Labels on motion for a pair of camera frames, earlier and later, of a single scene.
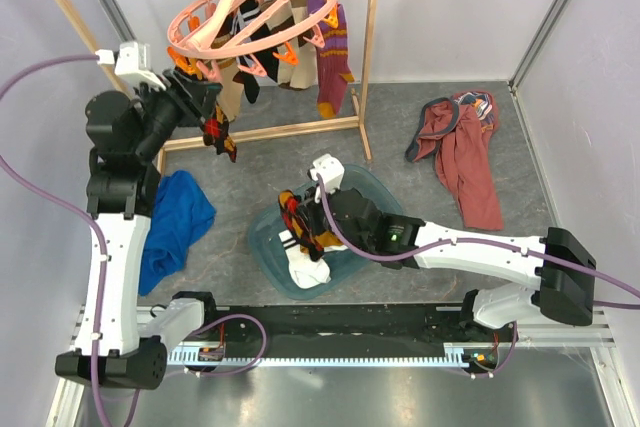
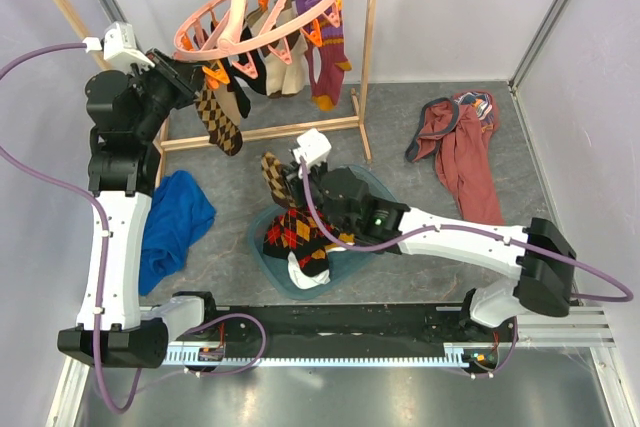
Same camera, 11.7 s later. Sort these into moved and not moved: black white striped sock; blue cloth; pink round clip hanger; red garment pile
Moved: pink round clip hanger; black white striped sock
Not moved: red garment pile; blue cloth
